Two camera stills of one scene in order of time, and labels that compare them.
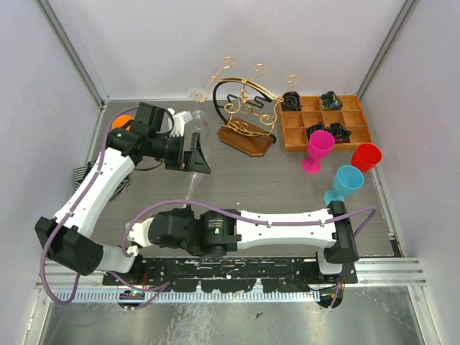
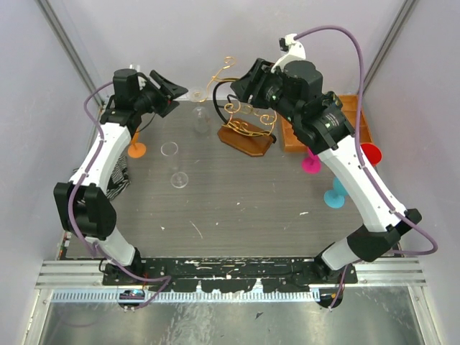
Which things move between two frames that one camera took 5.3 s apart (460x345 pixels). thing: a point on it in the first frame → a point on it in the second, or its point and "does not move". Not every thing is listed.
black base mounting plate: [230, 275] does not move
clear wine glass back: [195, 178] → [178, 180]
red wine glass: [365, 157] does not move
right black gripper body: [183, 213] → [271, 93]
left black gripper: [198, 162] → [170, 90]
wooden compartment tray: [295, 123] does not move
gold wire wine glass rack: [247, 108] does not move
